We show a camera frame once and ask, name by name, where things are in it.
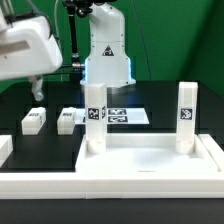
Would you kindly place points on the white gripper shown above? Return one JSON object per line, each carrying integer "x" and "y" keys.
{"x": 28, "y": 48}

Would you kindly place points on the white desk top tray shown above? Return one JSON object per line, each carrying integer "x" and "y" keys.
{"x": 130, "y": 153}

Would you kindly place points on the white left fence piece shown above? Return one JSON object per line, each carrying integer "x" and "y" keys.
{"x": 6, "y": 147}

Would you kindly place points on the white fence piece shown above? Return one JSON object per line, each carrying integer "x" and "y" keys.
{"x": 214, "y": 150}
{"x": 6, "y": 147}

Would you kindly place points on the fiducial marker sheet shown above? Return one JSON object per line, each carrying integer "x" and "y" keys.
{"x": 113, "y": 115}

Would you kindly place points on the white right fence piece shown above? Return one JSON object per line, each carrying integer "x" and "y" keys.
{"x": 214, "y": 150}

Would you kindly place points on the white front fence rail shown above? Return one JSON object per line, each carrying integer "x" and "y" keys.
{"x": 143, "y": 185}

